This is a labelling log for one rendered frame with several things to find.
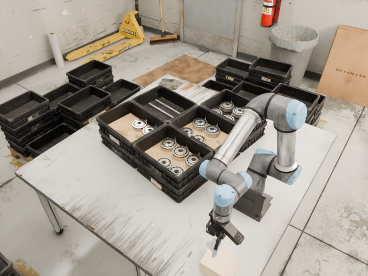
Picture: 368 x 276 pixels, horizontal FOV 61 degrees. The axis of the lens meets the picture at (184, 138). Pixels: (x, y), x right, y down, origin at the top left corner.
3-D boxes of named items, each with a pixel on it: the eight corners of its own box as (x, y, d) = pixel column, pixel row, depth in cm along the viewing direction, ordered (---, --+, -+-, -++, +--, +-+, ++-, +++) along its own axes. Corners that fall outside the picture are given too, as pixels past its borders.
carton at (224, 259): (240, 268, 152) (241, 260, 148) (228, 288, 145) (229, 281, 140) (211, 251, 159) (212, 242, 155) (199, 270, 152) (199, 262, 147)
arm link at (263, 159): (252, 168, 182) (262, 147, 181) (272, 178, 174) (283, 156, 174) (244, 165, 172) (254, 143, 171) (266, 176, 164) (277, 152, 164)
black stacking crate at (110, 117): (167, 137, 212) (167, 123, 205) (133, 158, 196) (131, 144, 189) (131, 113, 234) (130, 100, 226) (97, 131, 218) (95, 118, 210)
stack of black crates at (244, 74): (254, 91, 380) (258, 66, 359) (242, 103, 362) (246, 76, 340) (225, 82, 399) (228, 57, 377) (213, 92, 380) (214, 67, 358)
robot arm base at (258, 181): (265, 193, 177) (272, 177, 177) (259, 194, 164) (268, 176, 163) (241, 181, 184) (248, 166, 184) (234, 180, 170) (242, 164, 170)
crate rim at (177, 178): (214, 154, 184) (214, 151, 183) (178, 182, 168) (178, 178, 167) (167, 125, 206) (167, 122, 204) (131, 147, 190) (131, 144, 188)
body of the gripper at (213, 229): (214, 220, 139) (215, 203, 131) (231, 230, 135) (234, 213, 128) (205, 233, 134) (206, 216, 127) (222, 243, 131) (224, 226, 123)
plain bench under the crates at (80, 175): (312, 196, 275) (337, 134, 230) (218, 378, 176) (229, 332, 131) (169, 130, 347) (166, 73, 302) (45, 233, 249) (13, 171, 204)
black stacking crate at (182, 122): (242, 143, 207) (245, 129, 199) (213, 165, 191) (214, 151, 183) (198, 118, 228) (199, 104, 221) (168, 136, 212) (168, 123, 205)
